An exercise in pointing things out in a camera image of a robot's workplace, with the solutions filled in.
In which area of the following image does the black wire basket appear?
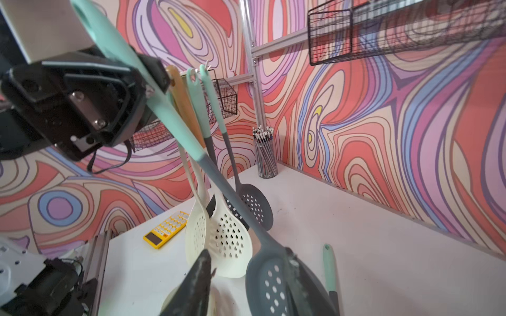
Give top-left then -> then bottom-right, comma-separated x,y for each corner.
307,1 -> 505,66
130,67 -> 238,151

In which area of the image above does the cream skimmer wooden handle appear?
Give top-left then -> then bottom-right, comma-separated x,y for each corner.
166,65 -> 252,279

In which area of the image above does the grey slotted spoon mint handle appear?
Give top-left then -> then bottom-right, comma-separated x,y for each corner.
71,1 -> 295,315

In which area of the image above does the yellow calculator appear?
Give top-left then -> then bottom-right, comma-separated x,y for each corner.
143,211 -> 190,250

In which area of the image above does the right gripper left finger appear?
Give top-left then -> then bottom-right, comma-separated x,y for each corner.
160,250 -> 214,315

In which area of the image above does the black wire basket back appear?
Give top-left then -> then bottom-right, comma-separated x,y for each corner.
307,1 -> 505,66

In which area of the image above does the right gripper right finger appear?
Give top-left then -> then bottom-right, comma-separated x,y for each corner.
283,248 -> 338,315

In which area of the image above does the mint handle utensil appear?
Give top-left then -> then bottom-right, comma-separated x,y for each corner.
323,244 -> 341,315

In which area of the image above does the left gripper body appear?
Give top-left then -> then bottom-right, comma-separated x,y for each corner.
1,47 -> 170,161

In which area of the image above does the black wire basket left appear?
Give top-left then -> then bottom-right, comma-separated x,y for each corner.
130,67 -> 238,151

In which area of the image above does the pen holder cup with pens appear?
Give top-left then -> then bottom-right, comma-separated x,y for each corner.
252,125 -> 278,179

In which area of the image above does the cream skimmer mint handle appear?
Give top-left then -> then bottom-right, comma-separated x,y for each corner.
177,142 -> 210,265
186,68 -> 217,165

